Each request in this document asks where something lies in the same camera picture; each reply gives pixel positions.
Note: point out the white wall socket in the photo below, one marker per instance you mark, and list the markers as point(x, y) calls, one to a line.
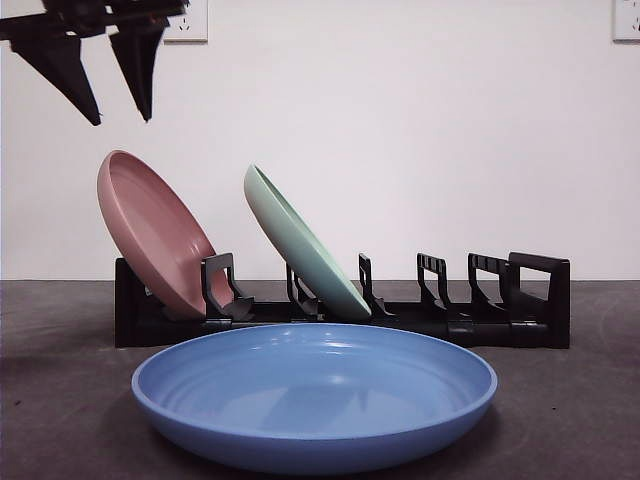
point(192, 20)
point(627, 20)

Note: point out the pink round plate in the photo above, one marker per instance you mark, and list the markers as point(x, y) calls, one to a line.
point(150, 220)

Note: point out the blue round plate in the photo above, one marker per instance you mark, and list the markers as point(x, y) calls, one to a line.
point(315, 380)

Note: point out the black plastic dish rack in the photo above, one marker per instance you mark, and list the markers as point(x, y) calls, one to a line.
point(560, 300)

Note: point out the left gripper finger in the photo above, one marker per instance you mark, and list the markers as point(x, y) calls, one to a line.
point(137, 65)
point(60, 65)

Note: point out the light green round plate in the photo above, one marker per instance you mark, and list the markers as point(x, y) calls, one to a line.
point(300, 250)

